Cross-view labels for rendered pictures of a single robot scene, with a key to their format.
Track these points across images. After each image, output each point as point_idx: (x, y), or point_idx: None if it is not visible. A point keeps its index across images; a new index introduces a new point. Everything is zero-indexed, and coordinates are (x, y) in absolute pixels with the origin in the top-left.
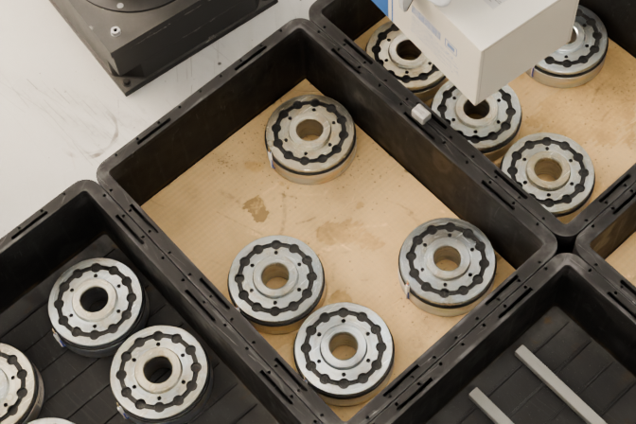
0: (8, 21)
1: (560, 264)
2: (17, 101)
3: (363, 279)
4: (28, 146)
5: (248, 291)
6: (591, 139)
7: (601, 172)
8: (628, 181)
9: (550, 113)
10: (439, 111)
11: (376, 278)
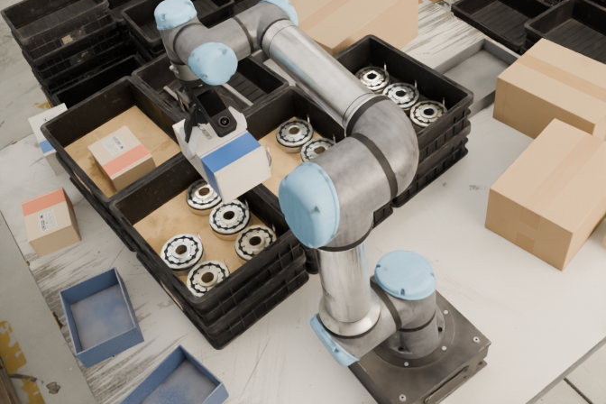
0: (495, 336)
1: None
2: (473, 288)
3: (286, 164)
4: (460, 264)
5: (330, 146)
6: (182, 219)
7: (182, 206)
8: (174, 161)
9: (197, 229)
10: (245, 216)
11: (281, 164)
